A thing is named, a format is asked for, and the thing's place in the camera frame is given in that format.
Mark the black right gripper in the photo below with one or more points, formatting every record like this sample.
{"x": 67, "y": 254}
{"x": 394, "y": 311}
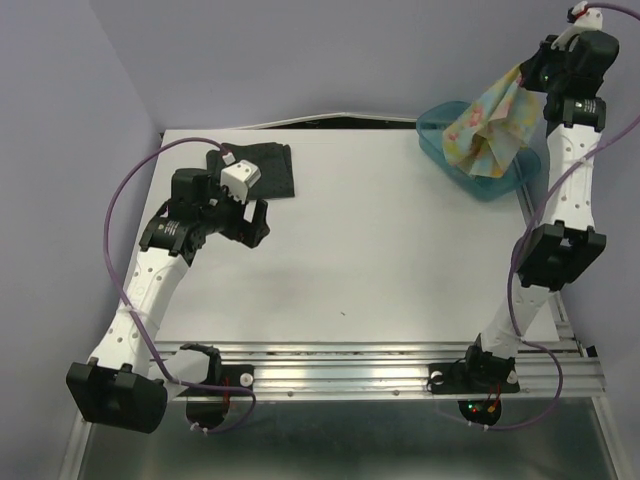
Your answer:
{"x": 529, "y": 69}

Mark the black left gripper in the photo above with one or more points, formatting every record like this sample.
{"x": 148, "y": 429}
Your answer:
{"x": 249, "y": 233}

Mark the dark dotted skirt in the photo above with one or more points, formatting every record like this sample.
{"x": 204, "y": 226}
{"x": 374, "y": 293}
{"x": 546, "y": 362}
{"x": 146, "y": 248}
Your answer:
{"x": 274, "y": 161}

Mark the pastel floral skirt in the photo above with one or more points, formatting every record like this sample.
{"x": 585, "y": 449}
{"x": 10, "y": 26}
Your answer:
{"x": 485, "y": 139}

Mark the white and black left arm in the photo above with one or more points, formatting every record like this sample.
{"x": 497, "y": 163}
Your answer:
{"x": 125, "y": 383}

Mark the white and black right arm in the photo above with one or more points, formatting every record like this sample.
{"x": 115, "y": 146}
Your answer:
{"x": 562, "y": 241}

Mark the metal lower shelf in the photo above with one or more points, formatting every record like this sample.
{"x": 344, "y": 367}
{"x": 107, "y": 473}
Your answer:
{"x": 352, "y": 440}

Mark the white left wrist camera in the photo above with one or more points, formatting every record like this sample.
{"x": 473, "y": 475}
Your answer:
{"x": 238, "y": 179}

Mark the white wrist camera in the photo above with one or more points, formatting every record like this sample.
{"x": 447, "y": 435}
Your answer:
{"x": 581, "y": 18}
{"x": 238, "y": 179}

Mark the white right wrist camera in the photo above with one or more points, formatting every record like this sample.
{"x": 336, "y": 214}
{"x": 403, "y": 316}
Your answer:
{"x": 581, "y": 18}

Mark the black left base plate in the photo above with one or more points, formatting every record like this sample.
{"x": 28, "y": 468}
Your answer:
{"x": 232, "y": 376}

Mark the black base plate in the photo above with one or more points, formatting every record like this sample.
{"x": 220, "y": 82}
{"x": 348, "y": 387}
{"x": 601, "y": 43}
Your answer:
{"x": 232, "y": 376}
{"x": 449, "y": 378}

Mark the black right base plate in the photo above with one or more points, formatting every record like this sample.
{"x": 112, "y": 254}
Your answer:
{"x": 449, "y": 378}

